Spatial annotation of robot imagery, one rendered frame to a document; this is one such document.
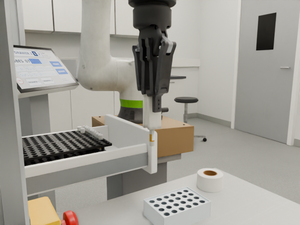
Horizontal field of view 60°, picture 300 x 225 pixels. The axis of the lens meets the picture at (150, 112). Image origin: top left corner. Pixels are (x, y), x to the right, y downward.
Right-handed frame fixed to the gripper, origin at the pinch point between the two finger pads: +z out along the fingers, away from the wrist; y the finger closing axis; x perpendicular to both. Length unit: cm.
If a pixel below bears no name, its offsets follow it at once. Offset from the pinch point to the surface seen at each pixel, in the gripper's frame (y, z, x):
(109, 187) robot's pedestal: 54, 43, -12
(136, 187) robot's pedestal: 38, 37, -16
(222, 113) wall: 287, 77, -328
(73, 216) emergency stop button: -12.5, 10.6, 19.9
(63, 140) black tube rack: 21.5, 9.7, 13.4
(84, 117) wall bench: 309, 62, -77
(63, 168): 8.9, 12.0, 16.4
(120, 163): 9.1, 13.8, 3.3
